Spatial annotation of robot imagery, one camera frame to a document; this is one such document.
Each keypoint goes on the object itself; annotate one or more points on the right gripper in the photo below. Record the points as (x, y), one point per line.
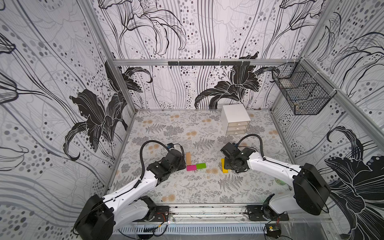
(226, 162)

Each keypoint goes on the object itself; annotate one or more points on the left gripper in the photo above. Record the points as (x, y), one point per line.
(182, 163)

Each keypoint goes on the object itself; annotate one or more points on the wooden building block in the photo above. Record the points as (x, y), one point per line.
(188, 159)

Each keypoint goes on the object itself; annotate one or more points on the yellow building block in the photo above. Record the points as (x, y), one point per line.
(224, 170)

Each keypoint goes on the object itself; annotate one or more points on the pink building block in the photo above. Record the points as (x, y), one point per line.
(191, 168)

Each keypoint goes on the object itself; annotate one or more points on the green building block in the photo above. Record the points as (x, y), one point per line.
(201, 166)

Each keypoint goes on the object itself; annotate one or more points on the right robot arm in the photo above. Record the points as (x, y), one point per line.
(309, 189)

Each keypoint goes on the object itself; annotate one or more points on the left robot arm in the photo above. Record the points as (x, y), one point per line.
(101, 216)

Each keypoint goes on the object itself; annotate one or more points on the white drawer cabinet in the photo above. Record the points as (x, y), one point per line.
(235, 119)

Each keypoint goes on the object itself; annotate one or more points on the green round lid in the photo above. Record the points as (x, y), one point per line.
(280, 182)

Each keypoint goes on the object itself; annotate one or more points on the small electronics board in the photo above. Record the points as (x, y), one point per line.
(272, 231)

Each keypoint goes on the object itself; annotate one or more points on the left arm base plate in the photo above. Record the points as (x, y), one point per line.
(157, 214)

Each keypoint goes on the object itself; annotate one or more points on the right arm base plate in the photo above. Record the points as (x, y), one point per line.
(258, 213)

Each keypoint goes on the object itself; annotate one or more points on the black wire basket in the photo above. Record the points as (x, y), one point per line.
(301, 88)

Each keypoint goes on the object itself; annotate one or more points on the black wall bar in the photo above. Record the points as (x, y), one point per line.
(207, 63)

